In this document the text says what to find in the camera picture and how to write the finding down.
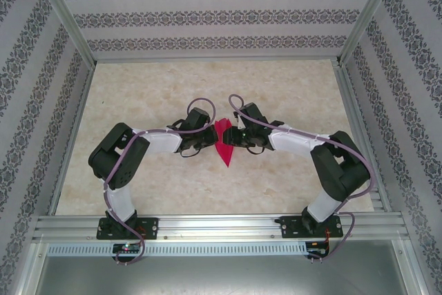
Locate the magenta cloth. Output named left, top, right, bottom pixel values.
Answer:
left=213, top=118, right=235, bottom=169

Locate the grey sheet metal panel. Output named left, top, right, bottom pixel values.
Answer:
left=29, top=255, right=415, bottom=295

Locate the aluminium rear frame beam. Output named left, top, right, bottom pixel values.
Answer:
left=93, top=55, right=343, bottom=64

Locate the aluminium mounting rail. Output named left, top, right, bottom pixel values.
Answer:
left=32, top=214, right=408, bottom=241

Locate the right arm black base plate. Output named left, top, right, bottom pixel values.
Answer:
left=280, top=215, right=343, bottom=240

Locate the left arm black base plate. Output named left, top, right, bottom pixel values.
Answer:
left=97, top=217, right=160, bottom=240

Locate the slotted grey cable duct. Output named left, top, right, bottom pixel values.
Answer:
left=46, top=242, right=308, bottom=256

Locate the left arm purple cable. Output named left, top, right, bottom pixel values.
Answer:
left=103, top=97, right=218, bottom=267

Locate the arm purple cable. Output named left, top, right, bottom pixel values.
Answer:
left=229, top=93, right=376, bottom=264
left=103, top=97, right=218, bottom=267

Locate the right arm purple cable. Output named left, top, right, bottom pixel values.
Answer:
left=229, top=93, right=376, bottom=264

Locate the aluminium frame post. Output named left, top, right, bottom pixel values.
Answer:
left=336, top=0, right=405, bottom=68
left=30, top=0, right=97, bottom=68

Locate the aluminium frame bar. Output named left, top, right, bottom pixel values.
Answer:
left=10, top=241, right=48, bottom=295
left=396, top=239, right=432, bottom=295

